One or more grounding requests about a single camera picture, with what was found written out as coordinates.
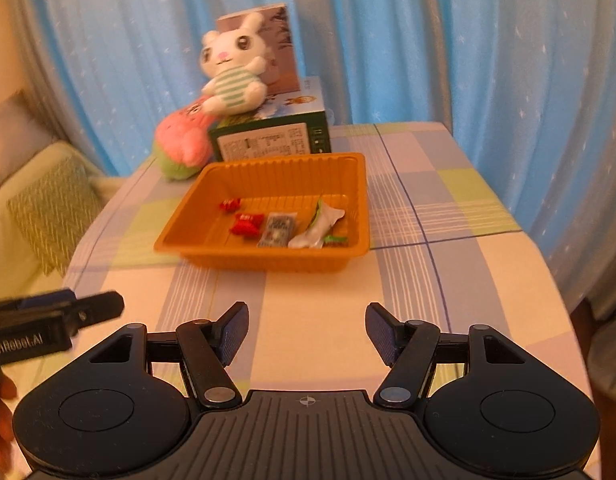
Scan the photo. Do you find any light green sofa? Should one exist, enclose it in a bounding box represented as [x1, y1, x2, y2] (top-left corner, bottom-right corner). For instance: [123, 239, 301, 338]
[0, 140, 123, 321]

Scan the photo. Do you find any silver foil snack packet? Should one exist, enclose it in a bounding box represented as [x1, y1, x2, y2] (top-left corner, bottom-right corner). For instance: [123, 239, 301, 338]
[288, 200, 347, 250]

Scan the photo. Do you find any clear packet of dark snack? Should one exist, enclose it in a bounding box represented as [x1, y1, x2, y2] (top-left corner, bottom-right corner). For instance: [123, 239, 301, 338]
[258, 212, 299, 249]

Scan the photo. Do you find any white rabbit plush toy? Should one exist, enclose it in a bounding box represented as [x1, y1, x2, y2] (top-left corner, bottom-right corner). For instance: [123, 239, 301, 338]
[198, 12, 269, 117]

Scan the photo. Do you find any green zigzag cushion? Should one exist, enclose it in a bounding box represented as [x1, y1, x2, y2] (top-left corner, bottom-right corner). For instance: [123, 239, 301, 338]
[6, 155, 106, 277]

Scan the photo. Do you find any pink and green plush toy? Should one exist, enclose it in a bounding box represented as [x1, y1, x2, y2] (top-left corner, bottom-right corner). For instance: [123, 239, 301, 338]
[154, 101, 219, 182]

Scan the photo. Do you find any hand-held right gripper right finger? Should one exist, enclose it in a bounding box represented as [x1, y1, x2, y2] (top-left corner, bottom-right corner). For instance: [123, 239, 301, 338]
[365, 301, 529, 409]

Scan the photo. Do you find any green cardboard box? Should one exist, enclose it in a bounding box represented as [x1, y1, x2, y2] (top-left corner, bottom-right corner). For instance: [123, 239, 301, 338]
[208, 76, 333, 163]

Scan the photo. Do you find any grey pillow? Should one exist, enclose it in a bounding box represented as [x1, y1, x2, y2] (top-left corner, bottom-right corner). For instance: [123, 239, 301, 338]
[0, 90, 58, 193]

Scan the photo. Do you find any person's left hand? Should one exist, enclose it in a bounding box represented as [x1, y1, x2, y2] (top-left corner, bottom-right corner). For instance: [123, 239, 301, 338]
[0, 374, 18, 472]

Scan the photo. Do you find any large red snack packet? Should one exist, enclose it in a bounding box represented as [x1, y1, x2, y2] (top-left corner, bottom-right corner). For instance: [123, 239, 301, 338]
[229, 213, 265, 237]

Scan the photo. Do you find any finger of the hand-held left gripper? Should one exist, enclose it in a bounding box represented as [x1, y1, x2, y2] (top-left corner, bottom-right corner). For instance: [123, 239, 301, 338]
[62, 291, 125, 329]
[0, 287, 77, 312]

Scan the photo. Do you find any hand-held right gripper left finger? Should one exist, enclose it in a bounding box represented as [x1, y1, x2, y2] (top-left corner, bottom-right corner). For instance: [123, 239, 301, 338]
[88, 301, 251, 411]

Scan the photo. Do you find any tall printed carton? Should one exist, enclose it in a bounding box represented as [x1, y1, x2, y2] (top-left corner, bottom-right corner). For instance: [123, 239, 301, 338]
[216, 4, 303, 101]

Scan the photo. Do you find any blue starry curtain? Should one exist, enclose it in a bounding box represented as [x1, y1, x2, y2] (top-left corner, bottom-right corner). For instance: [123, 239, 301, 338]
[8, 0, 616, 311]

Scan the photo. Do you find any orange plastic tray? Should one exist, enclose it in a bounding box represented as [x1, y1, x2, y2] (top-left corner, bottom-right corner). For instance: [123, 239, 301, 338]
[154, 152, 373, 273]

